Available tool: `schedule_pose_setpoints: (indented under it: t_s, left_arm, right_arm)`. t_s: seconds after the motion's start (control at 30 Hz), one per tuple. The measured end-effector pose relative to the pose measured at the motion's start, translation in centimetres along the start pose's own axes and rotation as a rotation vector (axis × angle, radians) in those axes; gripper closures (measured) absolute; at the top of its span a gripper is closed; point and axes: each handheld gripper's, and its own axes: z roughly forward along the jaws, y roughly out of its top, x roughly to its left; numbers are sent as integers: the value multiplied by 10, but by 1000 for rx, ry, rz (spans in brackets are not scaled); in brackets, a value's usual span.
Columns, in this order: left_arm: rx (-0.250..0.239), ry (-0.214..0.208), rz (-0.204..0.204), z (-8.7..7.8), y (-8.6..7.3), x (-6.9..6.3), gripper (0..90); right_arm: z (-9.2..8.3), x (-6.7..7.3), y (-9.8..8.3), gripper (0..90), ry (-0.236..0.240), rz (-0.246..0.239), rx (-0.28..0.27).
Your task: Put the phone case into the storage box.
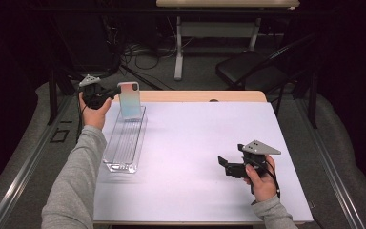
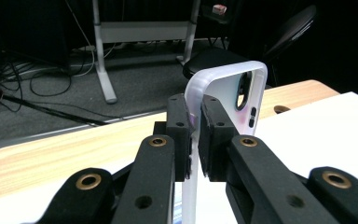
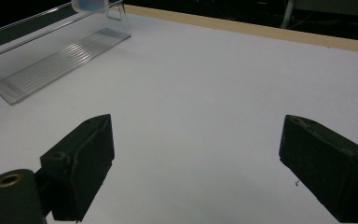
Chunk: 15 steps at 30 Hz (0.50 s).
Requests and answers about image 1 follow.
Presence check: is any hand-held gripper cable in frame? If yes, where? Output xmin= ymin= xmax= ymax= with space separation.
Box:
xmin=251 ymin=158 xmax=281 ymax=199
xmin=75 ymin=90 xmax=89 ymax=144

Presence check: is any clear plastic storage bin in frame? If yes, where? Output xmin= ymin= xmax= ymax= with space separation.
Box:
xmin=102 ymin=105 xmax=148 ymax=175

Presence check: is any tangle of floor cables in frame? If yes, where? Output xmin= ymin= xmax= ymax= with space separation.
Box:
xmin=101 ymin=15 xmax=194 ymax=80

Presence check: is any iridescent clear phone case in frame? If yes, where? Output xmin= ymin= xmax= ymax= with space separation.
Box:
xmin=116 ymin=81 xmax=143 ymax=122

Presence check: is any black metal stand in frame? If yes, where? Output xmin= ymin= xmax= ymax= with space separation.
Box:
xmin=308 ymin=73 xmax=318 ymax=130
xmin=46 ymin=15 xmax=108 ymax=126

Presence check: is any white-legged background desk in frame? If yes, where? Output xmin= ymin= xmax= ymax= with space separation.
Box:
xmin=155 ymin=0 xmax=300 ymax=81

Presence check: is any left hand-held gripper cable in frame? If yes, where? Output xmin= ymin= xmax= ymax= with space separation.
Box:
xmin=75 ymin=90 xmax=89 ymax=144

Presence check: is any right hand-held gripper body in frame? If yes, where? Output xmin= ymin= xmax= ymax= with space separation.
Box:
xmin=224 ymin=139 xmax=282 ymax=179

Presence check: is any right hand-held gripper cable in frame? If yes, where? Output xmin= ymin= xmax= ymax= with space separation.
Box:
xmin=251 ymin=158 xmax=281 ymax=199

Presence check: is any person's left hand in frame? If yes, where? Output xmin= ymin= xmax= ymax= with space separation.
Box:
xmin=78 ymin=92 xmax=112 ymax=131

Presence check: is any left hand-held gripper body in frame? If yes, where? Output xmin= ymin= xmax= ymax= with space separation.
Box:
xmin=77 ymin=73 xmax=112 ymax=111

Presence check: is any white table cover board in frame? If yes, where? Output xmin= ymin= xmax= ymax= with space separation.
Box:
xmin=92 ymin=100 xmax=315 ymax=223

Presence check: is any person's right hand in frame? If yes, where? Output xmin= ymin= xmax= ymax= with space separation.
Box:
xmin=243 ymin=155 xmax=279 ymax=203

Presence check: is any light wooden table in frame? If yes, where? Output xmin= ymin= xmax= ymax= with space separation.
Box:
xmin=92 ymin=90 xmax=315 ymax=227

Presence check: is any black folding chair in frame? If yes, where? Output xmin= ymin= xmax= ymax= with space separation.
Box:
xmin=214 ymin=32 xmax=318 ymax=117

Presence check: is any metal floor rail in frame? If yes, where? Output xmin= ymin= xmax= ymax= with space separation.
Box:
xmin=0 ymin=94 xmax=72 ymax=229
xmin=295 ymin=98 xmax=366 ymax=229

